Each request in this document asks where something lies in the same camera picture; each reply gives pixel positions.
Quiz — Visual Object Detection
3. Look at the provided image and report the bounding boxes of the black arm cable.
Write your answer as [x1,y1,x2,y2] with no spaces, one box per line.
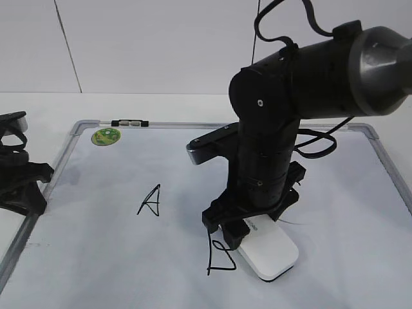
[253,0,354,160]

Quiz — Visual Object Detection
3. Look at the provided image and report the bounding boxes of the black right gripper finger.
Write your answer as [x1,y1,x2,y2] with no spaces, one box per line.
[286,161,305,192]
[221,221,250,250]

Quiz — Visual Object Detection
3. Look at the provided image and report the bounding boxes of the round green magnet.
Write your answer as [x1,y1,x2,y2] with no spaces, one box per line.
[91,127,121,146]

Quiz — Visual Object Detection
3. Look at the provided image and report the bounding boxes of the white board with grey frame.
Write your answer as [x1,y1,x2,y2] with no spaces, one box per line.
[1,120,411,308]

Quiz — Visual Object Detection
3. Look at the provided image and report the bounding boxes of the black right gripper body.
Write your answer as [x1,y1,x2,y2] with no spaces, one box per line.
[202,151,298,232]

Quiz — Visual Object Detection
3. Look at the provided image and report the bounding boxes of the white rectangular board eraser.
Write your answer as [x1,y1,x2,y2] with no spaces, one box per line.
[235,215,299,283]

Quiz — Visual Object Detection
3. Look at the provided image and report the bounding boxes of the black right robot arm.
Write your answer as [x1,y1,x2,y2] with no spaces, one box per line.
[195,21,411,232]

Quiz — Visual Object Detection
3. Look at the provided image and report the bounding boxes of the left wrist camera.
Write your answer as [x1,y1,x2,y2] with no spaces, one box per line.
[1,111,28,136]

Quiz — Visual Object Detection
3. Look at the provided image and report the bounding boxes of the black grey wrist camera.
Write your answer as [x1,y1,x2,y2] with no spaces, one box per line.
[186,122,239,165]

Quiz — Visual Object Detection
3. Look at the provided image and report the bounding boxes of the black silver frame clip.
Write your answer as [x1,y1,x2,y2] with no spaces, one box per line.
[111,119,149,127]

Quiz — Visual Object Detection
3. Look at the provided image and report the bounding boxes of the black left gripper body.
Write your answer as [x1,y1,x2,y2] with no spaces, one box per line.
[1,135,54,215]

